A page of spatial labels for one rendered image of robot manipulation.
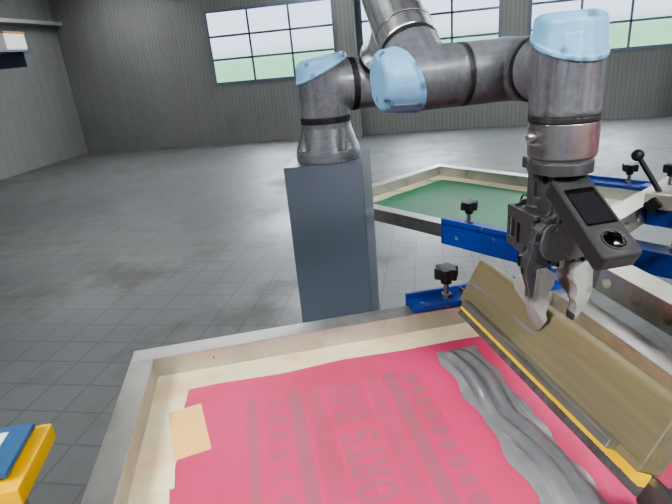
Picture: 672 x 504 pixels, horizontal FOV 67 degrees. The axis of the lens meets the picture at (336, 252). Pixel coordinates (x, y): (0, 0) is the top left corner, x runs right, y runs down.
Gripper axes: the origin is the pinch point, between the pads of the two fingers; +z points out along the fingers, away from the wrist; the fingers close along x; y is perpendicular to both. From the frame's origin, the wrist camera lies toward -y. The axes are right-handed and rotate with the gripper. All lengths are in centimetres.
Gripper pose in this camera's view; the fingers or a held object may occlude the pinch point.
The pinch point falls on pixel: (557, 320)
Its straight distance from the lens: 69.3
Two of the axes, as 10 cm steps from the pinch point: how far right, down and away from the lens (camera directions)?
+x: -9.8, 1.4, -1.4
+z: 0.8, 9.3, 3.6
